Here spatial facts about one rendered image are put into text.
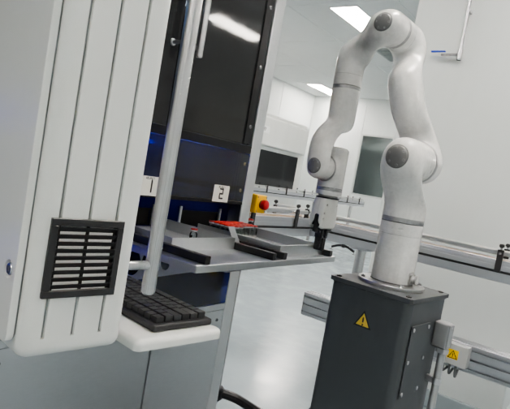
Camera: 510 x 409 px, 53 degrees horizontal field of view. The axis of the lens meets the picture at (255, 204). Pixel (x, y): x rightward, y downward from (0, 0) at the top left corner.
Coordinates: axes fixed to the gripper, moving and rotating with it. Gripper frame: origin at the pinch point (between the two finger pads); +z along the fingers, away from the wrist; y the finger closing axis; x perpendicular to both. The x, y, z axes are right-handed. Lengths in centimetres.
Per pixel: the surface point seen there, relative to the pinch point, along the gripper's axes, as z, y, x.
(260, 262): 4.6, 33.5, 1.1
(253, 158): -24.5, -8.8, -38.7
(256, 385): 92, -78, -64
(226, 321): 40, -9, -39
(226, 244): 2.8, 31.5, -12.8
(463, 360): 43, -80, 34
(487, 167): -43, -143, 14
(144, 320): 11, 83, 12
